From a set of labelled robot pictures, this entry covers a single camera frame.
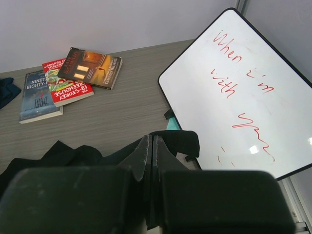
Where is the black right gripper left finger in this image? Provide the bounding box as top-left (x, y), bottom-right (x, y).
top-left (0, 135), bottom-right (153, 234)

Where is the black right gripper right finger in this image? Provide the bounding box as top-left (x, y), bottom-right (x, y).
top-left (151, 136), bottom-right (295, 234)

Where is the black t shirt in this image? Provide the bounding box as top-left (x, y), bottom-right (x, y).
top-left (0, 130), bottom-right (200, 195)

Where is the white dry-erase board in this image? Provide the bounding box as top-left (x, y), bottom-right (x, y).
top-left (158, 8), bottom-right (312, 179)

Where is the red cover book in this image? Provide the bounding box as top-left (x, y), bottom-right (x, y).
top-left (42, 58), bottom-right (94, 107)

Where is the dark cover paperback book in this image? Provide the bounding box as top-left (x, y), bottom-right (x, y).
top-left (58, 47), bottom-right (123, 90)

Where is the black whiteboard stand foot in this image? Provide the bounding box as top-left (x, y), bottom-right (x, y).
top-left (185, 156), bottom-right (195, 162)
top-left (164, 109), bottom-right (175, 119)

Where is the teal cutting mat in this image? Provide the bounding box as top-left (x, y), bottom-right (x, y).
top-left (167, 117), bottom-right (180, 130)

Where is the blue 1984 paperback book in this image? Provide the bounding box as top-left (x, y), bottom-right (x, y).
top-left (19, 70), bottom-right (63, 124)

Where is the navy blue t shirt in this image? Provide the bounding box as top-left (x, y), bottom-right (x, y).
top-left (0, 78), bottom-right (21, 109)

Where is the aluminium frame rail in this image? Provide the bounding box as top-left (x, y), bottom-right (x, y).
top-left (282, 176), bottom-right (312, 234)

